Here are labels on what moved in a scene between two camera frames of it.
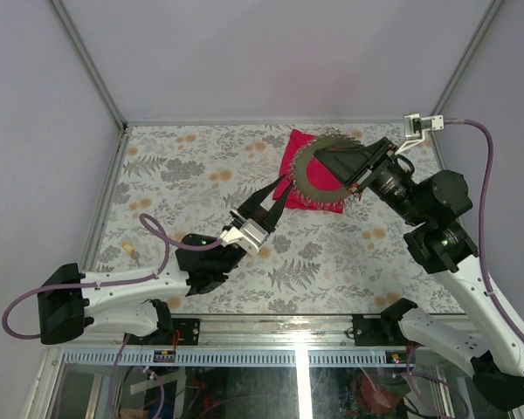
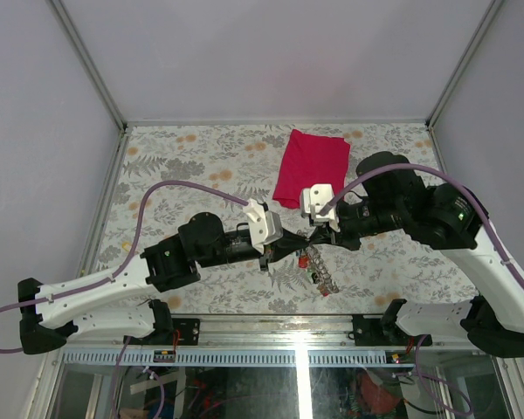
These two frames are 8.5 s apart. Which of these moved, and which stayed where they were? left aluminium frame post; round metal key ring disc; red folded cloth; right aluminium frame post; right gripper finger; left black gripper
Moved: right gripper finger; round metal key ring disc; left black gripper
Stayed: right aluminium frame post; red folded cloth; left aluminium frame post
